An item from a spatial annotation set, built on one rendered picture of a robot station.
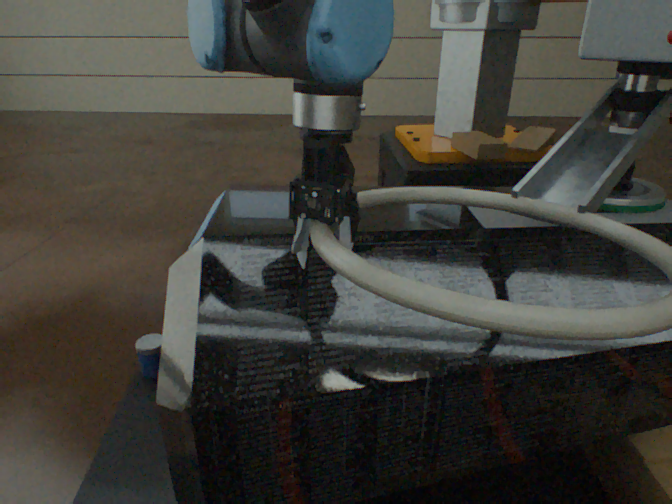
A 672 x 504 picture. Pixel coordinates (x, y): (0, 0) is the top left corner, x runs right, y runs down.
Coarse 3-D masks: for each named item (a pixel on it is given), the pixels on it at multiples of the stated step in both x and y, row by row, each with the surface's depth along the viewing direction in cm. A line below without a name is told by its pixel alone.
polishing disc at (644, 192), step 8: (632, 184) 113; (640, 184) 112; (648, 184) 112; (616, 192) 107; (624, 192) 107; (632, 192) 107; (640, 192) 107; (648, 192) 107; (656, 192) 107; (664, 192) 107; (608, 200) 104; (616, 200) 103; (624, 200) 103; (632, 200) 103; (640, 200) 102; (648, 200) 103; (656, 200) 103
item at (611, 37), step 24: (600, 0) 94; (624, 0) 91; (648, 0) 89; (600, 24) 95; (624, 24) 92; (648, 24) 90; (600, 48) 96; (624, 48) 94; (648, 48) 91; (624, 72) 100; (648, 72) 97
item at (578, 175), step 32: (608, 96) 105; (576, 128) 96; (640, 128) 92; (544, 160) 89; (576, 160) 95; (608, 160) 93; (512, 192) 83; (544, 192) 88; (576, 192) 86; (608, 192) 84
